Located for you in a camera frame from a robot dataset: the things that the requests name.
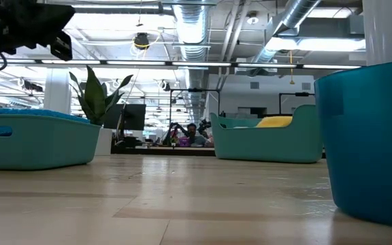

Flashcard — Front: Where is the yellow hanging cord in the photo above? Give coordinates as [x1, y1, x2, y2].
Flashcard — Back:
[288, 50, 296, 85]

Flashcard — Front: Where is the long ceiling light strip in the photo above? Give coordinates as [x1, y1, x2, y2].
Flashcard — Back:
[0, 59, 362, 70]

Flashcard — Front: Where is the black computer monitor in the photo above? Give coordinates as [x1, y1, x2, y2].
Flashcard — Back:
[103, 103, 147, 131]

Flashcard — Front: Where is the large green plastic basket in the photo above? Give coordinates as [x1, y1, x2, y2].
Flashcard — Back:
[210, 104, 324, 164]

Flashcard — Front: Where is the silver ventilation duct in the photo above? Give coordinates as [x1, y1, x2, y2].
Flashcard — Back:
[172, 0, 214, 62]
[252, 0, 321, 64]

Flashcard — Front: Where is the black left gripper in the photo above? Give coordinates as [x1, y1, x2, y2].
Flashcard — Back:
[0, 0, 76, 62]

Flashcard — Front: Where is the small green plastic tray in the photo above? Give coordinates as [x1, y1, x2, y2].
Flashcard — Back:
[0, 113, 102, 171]

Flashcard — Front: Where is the white tube bottle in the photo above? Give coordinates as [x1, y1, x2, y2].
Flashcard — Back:
[362, 0, 392, 67]

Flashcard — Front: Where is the yellow cloth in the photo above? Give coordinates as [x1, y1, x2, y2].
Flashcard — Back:
[255, 116, 294, 129]

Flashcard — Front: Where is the dark blue plastic bin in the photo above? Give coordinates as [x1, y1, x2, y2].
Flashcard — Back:
[314, 59, 392, 231]

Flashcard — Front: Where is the white round ceiling sensor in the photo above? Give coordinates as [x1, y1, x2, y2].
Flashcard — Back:
[246, 12, 260, 26]

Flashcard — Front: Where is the snake plant in white pot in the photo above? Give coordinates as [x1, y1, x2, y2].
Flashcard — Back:
[69, 65, 134, 157]

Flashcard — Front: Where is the black pipe frame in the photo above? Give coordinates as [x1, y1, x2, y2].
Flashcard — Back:
[279, 91, 316, 116]

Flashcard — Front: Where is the person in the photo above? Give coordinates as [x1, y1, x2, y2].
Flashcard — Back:
[182, 122, 209, 148]

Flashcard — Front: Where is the black aluminium table frame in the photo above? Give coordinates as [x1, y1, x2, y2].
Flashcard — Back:
[110, 146, 216, 157]

